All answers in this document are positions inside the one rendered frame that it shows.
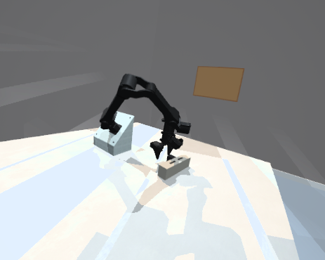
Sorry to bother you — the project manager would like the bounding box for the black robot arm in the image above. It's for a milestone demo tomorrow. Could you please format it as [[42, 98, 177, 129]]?
[[100, 74, 191, 150]]

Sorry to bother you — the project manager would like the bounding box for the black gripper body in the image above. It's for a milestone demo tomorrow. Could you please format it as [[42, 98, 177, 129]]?
[[150, 130, 175, 152]]

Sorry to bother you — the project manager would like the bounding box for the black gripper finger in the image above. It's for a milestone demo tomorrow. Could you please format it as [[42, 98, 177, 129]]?
[[167, 144, 173, 155], [153, 149, 163, 160]]

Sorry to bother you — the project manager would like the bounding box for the black two-prong plug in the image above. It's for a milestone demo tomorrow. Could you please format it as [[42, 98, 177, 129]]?
[[166, 155, 176, 161]]

